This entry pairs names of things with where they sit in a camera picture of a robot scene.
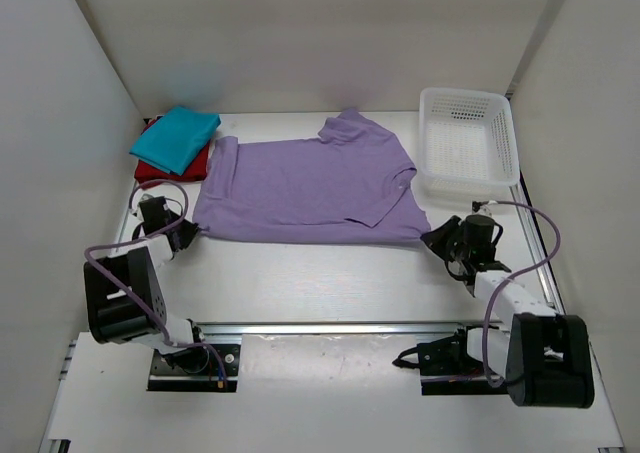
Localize red t-shirt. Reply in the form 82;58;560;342
129;108;221;182

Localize teal t-shirt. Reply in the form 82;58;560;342
129;106;221;175

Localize lavender t-shirt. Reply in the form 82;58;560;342
192;109;431;244

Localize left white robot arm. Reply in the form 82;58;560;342
83;195;204;356

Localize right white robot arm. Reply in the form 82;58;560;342
393;213;595;409

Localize white plastic basket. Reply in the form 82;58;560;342
417;87;520;197

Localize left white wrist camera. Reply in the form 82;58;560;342
130;193;154;220

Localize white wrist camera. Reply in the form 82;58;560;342
130;193;154;220
471;200;497;217

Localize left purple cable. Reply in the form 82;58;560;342
84;179;229;389

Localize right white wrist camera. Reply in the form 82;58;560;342
471;200;497;217

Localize aluminium front rail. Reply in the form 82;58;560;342
199;323;481;336

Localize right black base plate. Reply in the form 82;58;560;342
417;337;507;396

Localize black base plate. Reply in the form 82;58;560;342
417;337;507;396
147;335;241;393

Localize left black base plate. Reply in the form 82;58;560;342
147;335;241;393

